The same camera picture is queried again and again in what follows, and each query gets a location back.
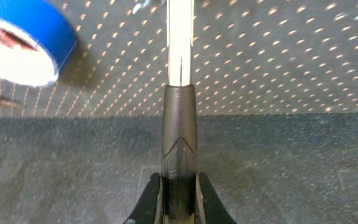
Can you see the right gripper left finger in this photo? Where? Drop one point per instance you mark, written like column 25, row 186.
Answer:
column 145, row 205

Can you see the hammer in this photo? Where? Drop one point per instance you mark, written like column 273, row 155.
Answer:
column 179, row 124

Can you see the black pegboard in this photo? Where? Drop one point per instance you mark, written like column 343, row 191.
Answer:
column 259, row 62

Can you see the roll of blue tape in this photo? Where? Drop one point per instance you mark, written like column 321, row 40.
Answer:
column 26, row 46

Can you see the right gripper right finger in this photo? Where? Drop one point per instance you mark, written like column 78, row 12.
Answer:
column 211, row 205

